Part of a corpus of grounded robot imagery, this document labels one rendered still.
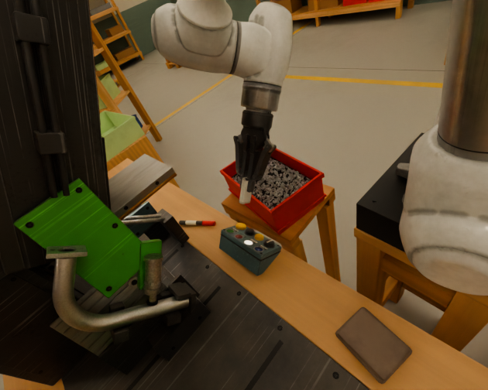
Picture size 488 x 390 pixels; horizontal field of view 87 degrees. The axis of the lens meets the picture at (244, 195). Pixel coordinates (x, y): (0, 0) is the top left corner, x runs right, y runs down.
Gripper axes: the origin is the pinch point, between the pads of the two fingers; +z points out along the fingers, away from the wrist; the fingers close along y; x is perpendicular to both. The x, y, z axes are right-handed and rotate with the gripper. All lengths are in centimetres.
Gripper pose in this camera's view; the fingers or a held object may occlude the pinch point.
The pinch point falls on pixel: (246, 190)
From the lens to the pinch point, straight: 67.6
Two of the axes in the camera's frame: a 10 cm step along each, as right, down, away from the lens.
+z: -1.4, 9.4, 3.3
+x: -7.1, 1.4, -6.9
